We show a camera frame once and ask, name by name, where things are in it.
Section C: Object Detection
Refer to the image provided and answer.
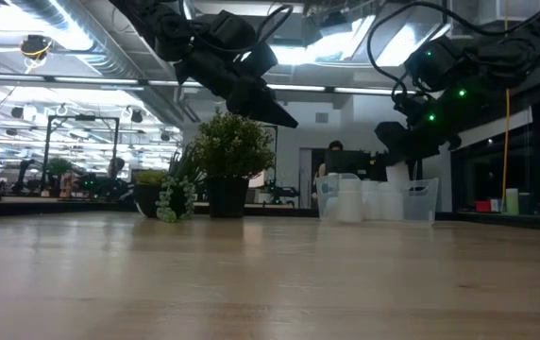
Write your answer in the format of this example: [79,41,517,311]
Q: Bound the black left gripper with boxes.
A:
[174,11,299,130]

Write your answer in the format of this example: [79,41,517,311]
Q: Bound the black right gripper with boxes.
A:
[374,88,470,164]

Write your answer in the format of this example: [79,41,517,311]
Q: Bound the clear plastic basket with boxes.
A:
[315,172,440,224]

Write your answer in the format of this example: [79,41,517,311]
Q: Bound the bushy green plant, black pot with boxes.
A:
[193,106,277,219]

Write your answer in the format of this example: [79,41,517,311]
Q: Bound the black computer monitor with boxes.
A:
[324,149,373,181]

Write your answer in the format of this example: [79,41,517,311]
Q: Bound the person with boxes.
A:
[108,157,127,179]
[315,139,346,179]

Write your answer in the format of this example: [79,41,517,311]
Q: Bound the light green cup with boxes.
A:
[505,187,520,216]

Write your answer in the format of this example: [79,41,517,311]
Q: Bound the dark green container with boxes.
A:
[518,191,535,216]

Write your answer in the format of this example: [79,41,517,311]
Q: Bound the succulent plants in dark bowl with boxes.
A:
[132,144,208,224]

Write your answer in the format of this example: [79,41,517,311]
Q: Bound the small green background plant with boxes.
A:
[44,158,74,197]

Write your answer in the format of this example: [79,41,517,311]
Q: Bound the black round ceiling fixture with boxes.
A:
[19,33,54,61]

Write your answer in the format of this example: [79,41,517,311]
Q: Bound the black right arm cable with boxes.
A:
[366,0,540,103]

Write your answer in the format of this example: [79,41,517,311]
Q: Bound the yellow hanging cable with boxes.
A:
[499,0,512,213]

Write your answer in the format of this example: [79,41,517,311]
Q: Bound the black frame bar with lights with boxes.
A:
[0,72,417,95]

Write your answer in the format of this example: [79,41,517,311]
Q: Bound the black metal station frame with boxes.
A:
[41,114,121,193]

